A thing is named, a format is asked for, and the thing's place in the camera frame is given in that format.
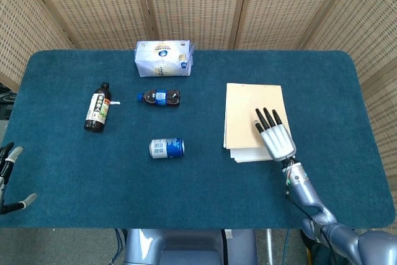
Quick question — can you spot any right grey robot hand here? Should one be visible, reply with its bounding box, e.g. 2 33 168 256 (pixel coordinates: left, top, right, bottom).
254 107 297 163

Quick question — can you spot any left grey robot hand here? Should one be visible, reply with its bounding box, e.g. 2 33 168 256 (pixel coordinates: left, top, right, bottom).
0 141 38 216

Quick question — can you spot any beige paper notebook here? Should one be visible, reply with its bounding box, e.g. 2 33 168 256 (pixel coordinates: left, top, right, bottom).
222 83 292 163

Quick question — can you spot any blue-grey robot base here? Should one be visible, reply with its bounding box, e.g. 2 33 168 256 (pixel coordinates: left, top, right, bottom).
123 228 258 265

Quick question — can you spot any black background equipment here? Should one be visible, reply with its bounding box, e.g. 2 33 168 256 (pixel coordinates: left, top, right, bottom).
0 82 17 120

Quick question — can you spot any teal table cloth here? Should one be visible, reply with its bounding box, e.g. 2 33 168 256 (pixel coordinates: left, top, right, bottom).
0 49 396 230

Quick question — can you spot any white metal table leg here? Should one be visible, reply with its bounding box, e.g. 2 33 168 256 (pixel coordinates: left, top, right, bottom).
265 228 274 261

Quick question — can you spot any dark sauce bottle, illustrated label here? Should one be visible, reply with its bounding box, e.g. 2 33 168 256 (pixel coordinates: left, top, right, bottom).
83 81 113 133

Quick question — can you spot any dark bag on floor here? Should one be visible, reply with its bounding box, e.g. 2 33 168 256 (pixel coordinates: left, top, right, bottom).
299 229 342 265

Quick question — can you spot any blue and white drink can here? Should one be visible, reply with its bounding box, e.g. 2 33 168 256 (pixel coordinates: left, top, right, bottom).
149 137 185 159

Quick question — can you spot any cola bottle with blue cap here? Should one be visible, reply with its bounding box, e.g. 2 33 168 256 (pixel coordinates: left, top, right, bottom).
136 89 181 107

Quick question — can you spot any white tissue pack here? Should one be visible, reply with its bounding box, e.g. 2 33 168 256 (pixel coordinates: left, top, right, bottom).
134 40 197 78

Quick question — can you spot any woven bamboo folding screen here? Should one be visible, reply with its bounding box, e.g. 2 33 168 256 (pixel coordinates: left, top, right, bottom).
0 0 397 236

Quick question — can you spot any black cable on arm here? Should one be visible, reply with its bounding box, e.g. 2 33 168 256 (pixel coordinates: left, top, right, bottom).
285 193 316 221

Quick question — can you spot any black cable by base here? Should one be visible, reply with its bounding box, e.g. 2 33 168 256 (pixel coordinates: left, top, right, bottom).
220 229 230 265

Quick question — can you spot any blue cable under table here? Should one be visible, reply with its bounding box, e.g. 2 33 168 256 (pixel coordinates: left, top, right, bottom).
112 228 125 265

